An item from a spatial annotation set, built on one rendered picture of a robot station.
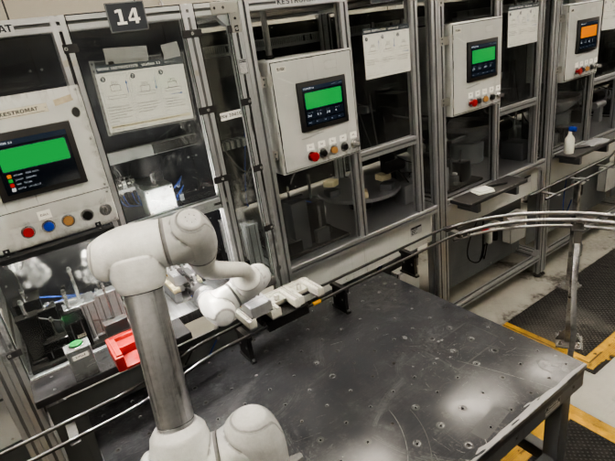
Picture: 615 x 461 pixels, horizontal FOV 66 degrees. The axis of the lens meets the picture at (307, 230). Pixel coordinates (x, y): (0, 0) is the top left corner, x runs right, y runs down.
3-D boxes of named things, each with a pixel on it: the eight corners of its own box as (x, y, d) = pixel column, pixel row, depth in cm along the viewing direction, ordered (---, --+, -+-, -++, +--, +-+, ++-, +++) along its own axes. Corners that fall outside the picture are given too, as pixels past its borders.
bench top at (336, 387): (198, 719, 95) (193, 709, 94) (90, 423, 178) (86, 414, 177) (586, 372, 168) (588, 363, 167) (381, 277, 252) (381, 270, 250)
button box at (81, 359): (76, 382, 158) (65, 353, 153) (72, 371, 164) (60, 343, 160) (101, 371, 162) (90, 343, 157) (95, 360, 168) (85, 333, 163)
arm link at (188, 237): (213, 226, 138) (167, 236, 136) (207, 191, 123) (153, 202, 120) (223, 265, 133) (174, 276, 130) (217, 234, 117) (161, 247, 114)
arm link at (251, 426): (296, 486, 131) (285, 425, 122) (232, 508, 127) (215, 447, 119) (284, 442, 145) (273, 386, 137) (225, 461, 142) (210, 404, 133)
